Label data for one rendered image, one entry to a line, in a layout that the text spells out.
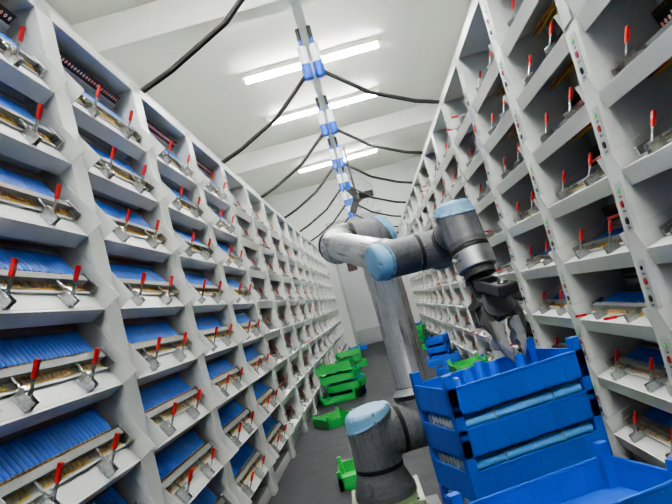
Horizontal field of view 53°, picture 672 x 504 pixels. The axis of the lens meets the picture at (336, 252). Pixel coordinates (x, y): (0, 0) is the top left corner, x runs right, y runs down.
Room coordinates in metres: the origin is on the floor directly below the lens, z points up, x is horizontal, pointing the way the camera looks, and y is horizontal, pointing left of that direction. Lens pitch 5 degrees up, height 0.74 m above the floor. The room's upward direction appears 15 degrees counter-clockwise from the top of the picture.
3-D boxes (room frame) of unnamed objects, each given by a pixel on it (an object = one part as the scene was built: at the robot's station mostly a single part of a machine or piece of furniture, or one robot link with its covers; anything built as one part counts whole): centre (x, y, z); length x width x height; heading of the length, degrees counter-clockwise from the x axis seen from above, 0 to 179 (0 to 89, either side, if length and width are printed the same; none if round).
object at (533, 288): (3.06, -0.87, 0.87); 0.20 x 0.09 x 1.73; 88
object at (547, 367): (1.42, -0.25, 0.52); 0.30 x 0.20 x 0.08; 105
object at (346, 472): (2.99, 0.14, 0.04); 0.30 x 0.20 x 0.08; 1
